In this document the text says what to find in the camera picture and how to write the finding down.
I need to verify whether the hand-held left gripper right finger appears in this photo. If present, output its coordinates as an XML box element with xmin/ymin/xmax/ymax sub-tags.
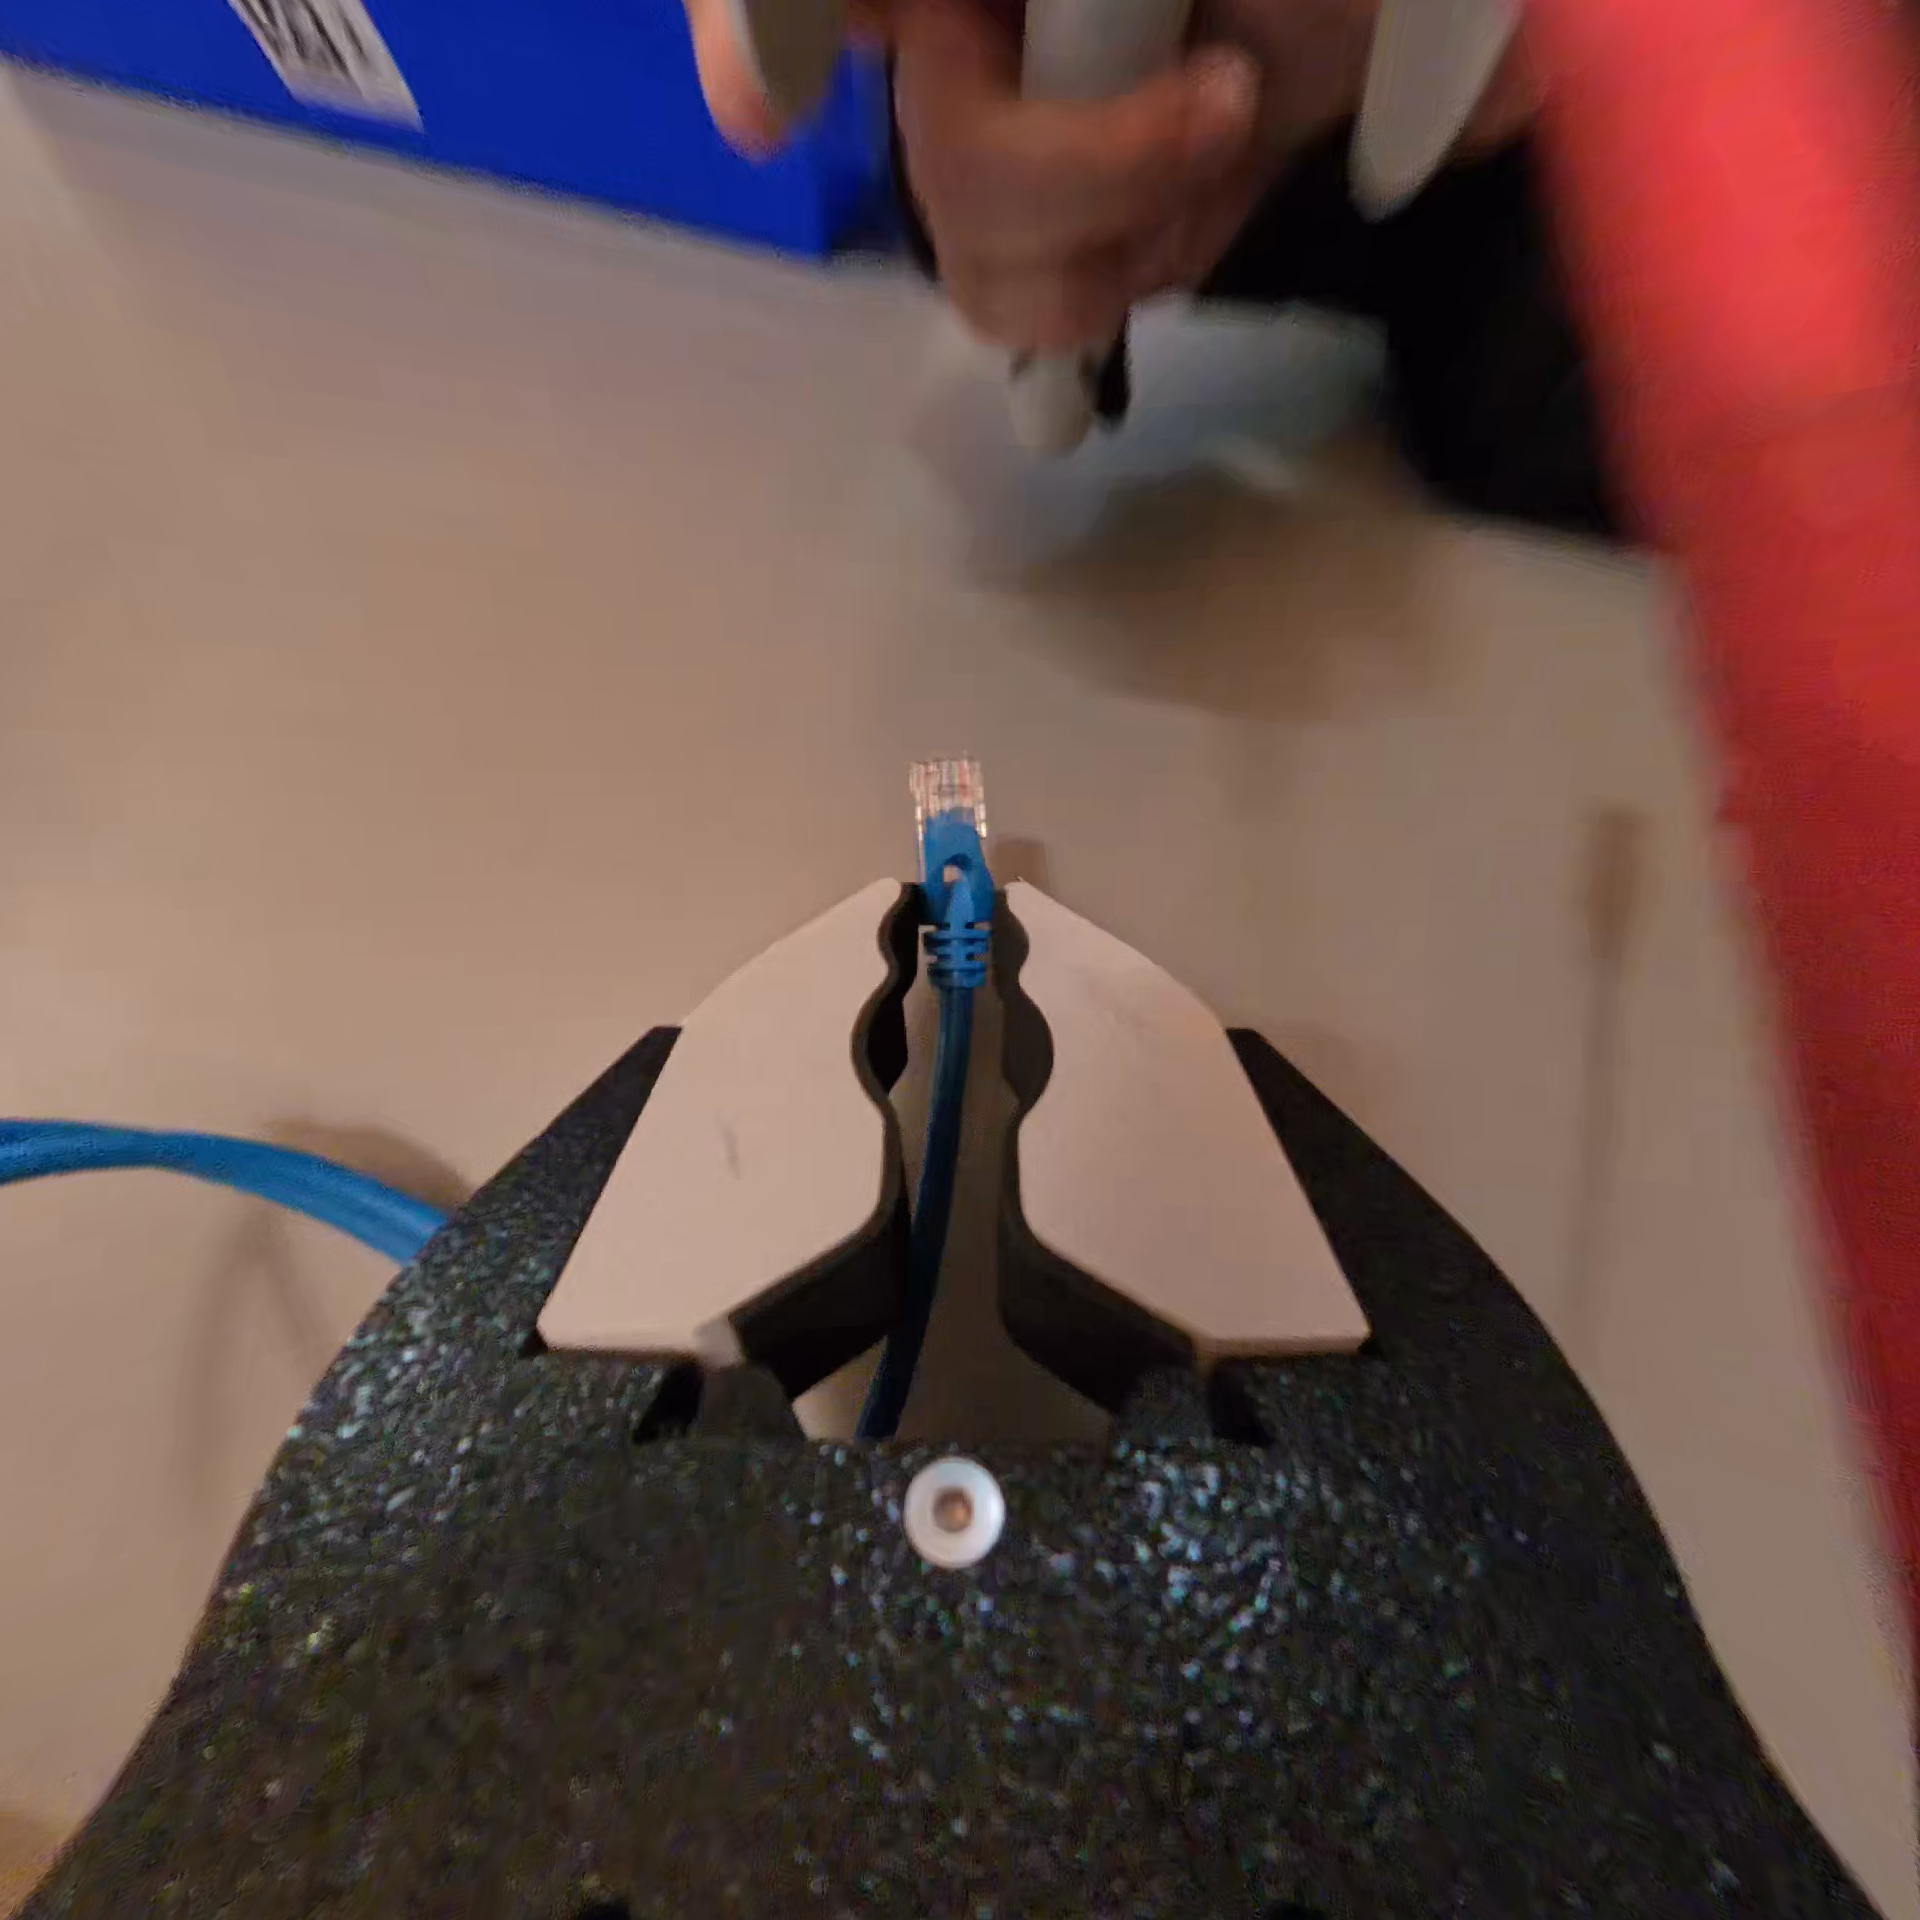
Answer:
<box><xmin>989</xmin><ymin>879</ymin><xmax>1372</xmax><ymax>1419</ymax></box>

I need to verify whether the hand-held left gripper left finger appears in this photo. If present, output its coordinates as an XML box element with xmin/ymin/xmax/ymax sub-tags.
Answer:
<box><xmin>534</xmin><ymin>876</ymin><xmax>919</xmax><ymax>1403</ymax></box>

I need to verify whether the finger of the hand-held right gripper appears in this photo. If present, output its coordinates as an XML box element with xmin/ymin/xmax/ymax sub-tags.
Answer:
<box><xmin>1343</xmin><ymin>0</ymin><xmax>1527</xmax><ymax>222</ymax></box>
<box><xmin>731</xmin><ymin>0</ymin><xmax>852</xmax><ymax>131</ymax></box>

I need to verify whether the blue network cable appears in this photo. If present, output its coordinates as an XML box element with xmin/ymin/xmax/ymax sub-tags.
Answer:
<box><xmin>0</xmin><ymin>756</ymin><xmax>1000</xmax><ymax>1442</ymax></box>

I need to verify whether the red network cable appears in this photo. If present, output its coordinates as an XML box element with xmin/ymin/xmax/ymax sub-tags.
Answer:
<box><xmin>1529</xmin><ymin>0</ymin><xmax>1920</xmax><ymax>1592</ymax></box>

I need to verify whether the person's right forearm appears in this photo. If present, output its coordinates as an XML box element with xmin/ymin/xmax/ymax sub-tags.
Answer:
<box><xmin>1200</xmin><ymin>133</ymin><xmax>1638</xmax><ymax>533</ymax></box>

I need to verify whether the grey desk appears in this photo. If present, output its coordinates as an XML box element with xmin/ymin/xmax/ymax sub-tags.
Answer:
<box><xmin>0</xmin><ymin>59</ymin><xmax>1920</xmax><ymax>1920</ymax></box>

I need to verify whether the person's right hand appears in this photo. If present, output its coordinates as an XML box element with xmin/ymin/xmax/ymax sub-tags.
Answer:
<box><xmin>681</xmin><ymin>0</ymin><xmax>1265</xmax><ymax>357</ymax></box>

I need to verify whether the blue plastic bin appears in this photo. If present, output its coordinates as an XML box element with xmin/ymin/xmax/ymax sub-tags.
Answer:
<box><xmin>0</xmin><ymin>0</ymin><xmax>909</xmax><ymax>260</ymax></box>

